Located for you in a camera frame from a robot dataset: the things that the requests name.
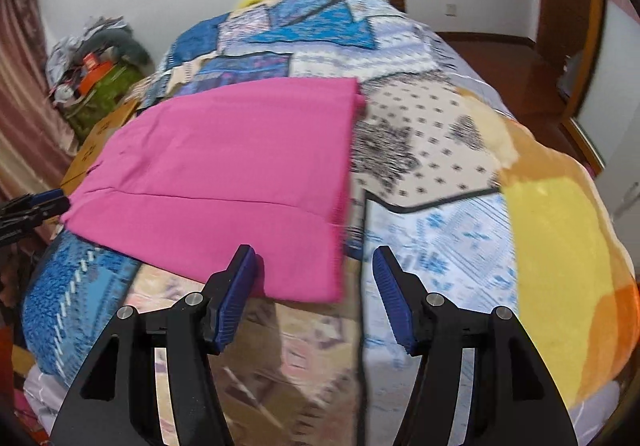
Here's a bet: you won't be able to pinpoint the white sliding wardrobe door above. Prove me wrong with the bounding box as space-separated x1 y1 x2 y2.
577 0 640 161

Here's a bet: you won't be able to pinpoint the pink pants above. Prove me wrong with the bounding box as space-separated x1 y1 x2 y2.
63 78 366 303

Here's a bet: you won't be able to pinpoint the yellow orange fleece blanket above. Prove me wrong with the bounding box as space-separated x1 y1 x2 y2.
460 90 639 407

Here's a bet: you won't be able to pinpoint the green storage bag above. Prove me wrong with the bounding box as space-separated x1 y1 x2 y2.
62 62 143 142

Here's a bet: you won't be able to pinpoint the blue patchwork bed quilt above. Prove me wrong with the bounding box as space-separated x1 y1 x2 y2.
22 0 518 445

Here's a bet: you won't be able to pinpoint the wooden door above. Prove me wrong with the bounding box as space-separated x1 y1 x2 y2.
536 0 605 118

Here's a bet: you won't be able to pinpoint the orange box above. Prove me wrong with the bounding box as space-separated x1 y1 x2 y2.
78 53 114 95

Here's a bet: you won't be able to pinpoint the wooden lap desk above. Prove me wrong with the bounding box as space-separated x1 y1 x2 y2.
60 100 140 196

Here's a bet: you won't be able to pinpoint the red gold striped curtain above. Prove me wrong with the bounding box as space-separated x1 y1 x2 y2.
0 0 74 207

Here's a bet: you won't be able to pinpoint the pile of grey clothes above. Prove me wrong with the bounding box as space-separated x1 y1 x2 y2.
44 16 152 88

